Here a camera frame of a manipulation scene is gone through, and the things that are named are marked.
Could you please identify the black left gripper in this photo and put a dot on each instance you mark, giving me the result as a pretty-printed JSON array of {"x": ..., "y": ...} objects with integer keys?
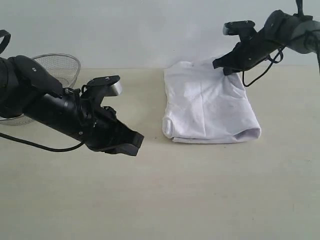
[{"x": 97, "y": 127}]

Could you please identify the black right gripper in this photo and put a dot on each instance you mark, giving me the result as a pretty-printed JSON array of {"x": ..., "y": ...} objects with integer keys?
[{"x": 246, "y": 55}]

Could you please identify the white t-shirt red lettering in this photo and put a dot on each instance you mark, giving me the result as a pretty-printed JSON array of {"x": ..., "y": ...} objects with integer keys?
[{"x": 206, "y": 107}]

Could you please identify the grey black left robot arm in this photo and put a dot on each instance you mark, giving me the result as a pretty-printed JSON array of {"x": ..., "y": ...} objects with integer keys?
[{"x": 26, "y": 88}]

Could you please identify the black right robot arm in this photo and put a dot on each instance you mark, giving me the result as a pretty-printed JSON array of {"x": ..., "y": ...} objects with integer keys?
[{"x": 299, "y": 33}]

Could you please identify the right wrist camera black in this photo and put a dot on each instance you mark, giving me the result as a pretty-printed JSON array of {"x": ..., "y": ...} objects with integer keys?
[{"x": 244, "y": 29}]

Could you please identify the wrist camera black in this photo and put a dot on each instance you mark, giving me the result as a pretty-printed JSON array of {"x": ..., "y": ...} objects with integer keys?
[
  {"x": 101, "y": 87},
  {"x": 244, "y": 29}
]

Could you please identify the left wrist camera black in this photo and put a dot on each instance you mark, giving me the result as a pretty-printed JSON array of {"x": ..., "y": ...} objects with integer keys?
[{"x": 101, "y": 87}]

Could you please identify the metal wire mesh basket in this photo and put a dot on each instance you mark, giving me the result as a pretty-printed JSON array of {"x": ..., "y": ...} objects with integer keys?
[{"x": 63, "y": 67}]

